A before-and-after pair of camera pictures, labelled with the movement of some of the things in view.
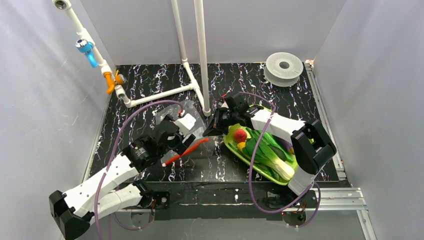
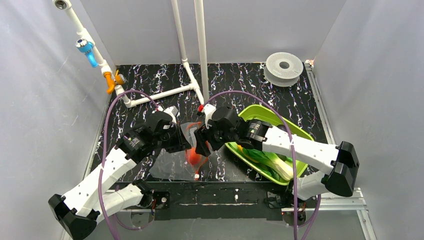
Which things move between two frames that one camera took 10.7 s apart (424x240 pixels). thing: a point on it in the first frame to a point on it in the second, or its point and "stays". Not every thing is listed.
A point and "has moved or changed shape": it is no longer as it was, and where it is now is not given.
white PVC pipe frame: x=199 y=86 stays
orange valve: x=112 y=82 stays
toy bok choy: x=270 y=156 stays
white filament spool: x=283 y=69 stays
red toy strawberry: x=239 y=135 has moved or changed shape
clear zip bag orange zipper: x=198 y=129 has moved or changed shape
